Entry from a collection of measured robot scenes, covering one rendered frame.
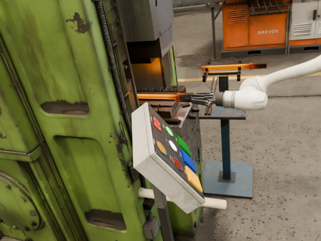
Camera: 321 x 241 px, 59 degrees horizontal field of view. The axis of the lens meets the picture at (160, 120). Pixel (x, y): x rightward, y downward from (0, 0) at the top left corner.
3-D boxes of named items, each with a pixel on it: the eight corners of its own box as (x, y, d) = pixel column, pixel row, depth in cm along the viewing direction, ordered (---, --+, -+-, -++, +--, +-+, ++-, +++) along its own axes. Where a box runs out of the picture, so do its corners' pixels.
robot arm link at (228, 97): (235, 103, 152) (224, 102, 154) (236, 87, 148) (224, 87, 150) (233, 111, 145) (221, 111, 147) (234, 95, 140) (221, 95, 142)
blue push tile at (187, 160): (192, 159, 112) (181, 148, 109) (197, 172, 106) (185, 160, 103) (189, 162, 113) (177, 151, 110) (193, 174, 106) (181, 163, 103)
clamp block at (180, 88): (187, 94, 176) (185, 84, 173) (183, 101, 170) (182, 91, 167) (168, 94, 181) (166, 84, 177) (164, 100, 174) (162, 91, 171)
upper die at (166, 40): (174, 44, 149) (172, 25, 144) (162, 57, 133) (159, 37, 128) (104, 47, 164) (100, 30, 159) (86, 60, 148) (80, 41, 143)
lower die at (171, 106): (181, 104, 167) (180, 91, 163) (171, 122, 151) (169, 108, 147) (118, 102, 182) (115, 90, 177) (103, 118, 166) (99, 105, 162)
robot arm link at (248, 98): (233, 113, 144) (236, 103, 155) (266, 115, 139) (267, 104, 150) (234, 93, 140) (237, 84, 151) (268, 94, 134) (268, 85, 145)
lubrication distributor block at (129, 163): (143, 177, 145) (138, 156, 138) (138, 185, 140) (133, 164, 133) (136, 176, 146) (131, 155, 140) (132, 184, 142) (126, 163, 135)
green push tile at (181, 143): (188, 145, 121) (177, 134, 117) (191, 155, 114) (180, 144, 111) (184, 147, 121) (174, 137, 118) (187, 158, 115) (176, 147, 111)
